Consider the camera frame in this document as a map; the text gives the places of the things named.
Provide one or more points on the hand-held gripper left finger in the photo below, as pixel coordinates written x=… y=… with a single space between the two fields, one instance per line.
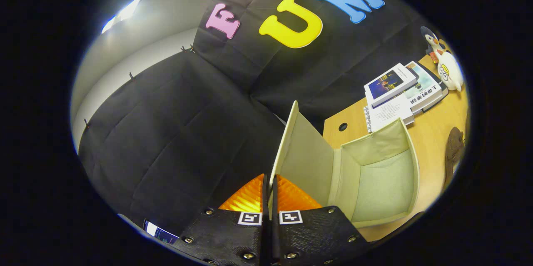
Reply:
x=233 y=232

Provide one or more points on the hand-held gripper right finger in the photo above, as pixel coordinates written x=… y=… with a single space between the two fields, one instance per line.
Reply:
x=312 y=232

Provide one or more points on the green fabric storage box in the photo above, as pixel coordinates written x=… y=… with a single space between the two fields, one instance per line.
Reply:
x=374 y=182

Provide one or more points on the brown fuzzy shoe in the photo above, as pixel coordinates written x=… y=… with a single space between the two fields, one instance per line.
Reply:
x=454 y=149

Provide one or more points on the lit screen device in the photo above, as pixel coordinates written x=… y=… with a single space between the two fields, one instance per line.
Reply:
x=160 y=232

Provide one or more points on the black backdrop cloth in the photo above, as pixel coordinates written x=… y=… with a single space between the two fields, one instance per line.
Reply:
x=166 y=132

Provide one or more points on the white text-cover book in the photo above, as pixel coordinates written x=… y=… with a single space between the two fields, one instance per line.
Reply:
x=389 y=115

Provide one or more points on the small white photo-cover book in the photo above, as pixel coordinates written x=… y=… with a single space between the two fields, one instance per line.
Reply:
x=389 y=83

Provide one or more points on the black book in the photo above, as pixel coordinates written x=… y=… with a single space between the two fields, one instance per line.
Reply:
x=440 y=96

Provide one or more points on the white round plush toy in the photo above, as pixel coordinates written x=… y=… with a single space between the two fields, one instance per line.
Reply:
x=450 y=70

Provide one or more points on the penguin plush toy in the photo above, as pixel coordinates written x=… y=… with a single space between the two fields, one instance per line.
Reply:
x=431 y=39

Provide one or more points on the large ceiling light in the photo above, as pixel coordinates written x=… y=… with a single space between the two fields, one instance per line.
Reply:
x=123 y=12

